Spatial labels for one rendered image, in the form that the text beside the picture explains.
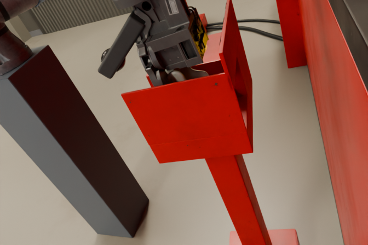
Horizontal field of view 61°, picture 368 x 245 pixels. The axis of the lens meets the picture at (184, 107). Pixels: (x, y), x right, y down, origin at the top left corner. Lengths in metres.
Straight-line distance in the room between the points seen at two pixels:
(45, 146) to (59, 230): 0.62
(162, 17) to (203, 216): 0.97
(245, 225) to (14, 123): 0.72
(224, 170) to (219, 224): 0.62
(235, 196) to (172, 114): 0.30
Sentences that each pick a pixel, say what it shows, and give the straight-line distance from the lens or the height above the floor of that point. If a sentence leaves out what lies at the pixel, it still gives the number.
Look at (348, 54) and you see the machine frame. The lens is 0.37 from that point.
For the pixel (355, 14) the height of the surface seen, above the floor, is 0.88.
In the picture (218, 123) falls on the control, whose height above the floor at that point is 0.73.
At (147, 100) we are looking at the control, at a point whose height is 0.79.
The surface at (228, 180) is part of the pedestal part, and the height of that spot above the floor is 0.52.
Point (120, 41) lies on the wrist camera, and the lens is 0.45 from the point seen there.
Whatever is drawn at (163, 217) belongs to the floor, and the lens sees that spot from 1.35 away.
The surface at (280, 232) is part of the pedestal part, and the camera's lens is 1.04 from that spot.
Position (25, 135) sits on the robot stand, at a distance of 1.09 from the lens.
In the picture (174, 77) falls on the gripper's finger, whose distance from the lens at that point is 0.45.
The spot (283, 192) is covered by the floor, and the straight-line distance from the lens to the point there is 1.27.
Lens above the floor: 1.02
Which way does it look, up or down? 33 degrees down
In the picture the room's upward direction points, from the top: 23 degrees counter-clockwise
